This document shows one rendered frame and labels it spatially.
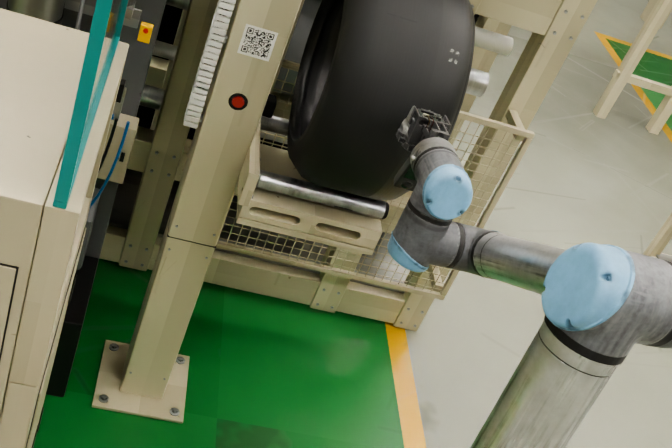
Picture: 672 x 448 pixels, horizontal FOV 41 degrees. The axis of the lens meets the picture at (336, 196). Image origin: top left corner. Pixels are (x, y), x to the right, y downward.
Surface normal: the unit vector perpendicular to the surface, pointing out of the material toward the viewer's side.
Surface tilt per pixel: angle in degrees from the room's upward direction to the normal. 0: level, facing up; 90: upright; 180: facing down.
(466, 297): 0
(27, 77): 0
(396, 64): 58
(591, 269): 79
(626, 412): 0
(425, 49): 48
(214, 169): 90
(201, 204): 90
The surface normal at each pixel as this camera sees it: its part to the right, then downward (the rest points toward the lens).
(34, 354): 0.06, 0.58
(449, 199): 0.13, 0.40
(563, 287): -0.84, -0.33
